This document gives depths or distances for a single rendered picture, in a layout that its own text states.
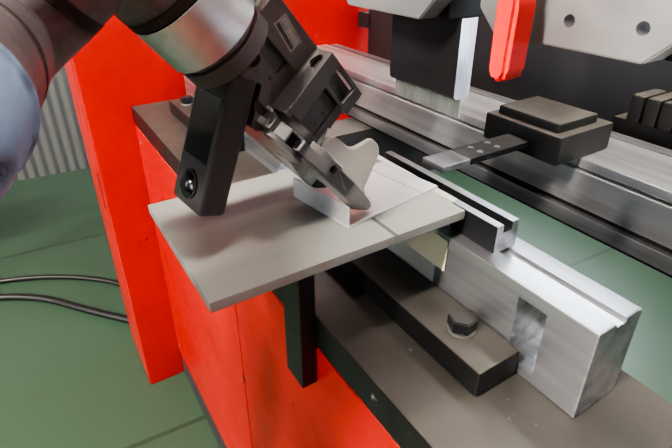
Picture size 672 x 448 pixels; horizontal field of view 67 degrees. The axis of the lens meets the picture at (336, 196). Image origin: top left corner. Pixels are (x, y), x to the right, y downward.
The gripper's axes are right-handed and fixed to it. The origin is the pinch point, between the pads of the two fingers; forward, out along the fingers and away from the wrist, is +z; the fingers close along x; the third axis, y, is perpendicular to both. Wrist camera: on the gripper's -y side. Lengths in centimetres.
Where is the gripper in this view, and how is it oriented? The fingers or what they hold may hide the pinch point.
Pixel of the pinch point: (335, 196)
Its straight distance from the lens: 50.5
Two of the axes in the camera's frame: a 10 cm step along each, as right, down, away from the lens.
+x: -6.5, -3.5, 6.7
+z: 4.9, 4.8, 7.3
